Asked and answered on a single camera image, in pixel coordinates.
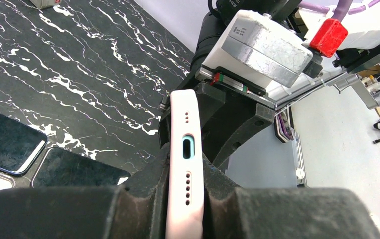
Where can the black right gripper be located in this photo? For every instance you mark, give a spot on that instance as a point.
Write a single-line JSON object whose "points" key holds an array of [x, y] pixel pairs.
{"points": [[228, 117]]}

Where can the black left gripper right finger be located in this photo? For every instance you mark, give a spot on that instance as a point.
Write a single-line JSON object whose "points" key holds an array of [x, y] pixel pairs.
{"points": [[235, 212]]}

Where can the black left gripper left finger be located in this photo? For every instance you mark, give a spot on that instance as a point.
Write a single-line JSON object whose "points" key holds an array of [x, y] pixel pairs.
{"points": [[135, 209]]}

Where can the black phone pink case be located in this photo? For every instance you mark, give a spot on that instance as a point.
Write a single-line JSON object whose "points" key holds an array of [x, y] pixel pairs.
{"points": [[185, 207]]}

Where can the black phone from cream case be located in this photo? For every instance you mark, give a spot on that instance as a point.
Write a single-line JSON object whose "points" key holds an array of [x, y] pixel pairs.
{"points": [[63, 168]]}

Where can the blue phone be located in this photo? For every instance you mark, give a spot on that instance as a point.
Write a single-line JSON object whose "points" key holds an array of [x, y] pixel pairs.
{"points": [[20, 146]]}

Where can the white box red labels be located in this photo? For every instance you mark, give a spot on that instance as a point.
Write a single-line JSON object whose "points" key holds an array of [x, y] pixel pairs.
{"points": [[43, 4]]}

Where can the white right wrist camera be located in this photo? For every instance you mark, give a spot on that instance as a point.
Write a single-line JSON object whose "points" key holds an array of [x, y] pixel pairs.
{"points": [[258, 52]]}

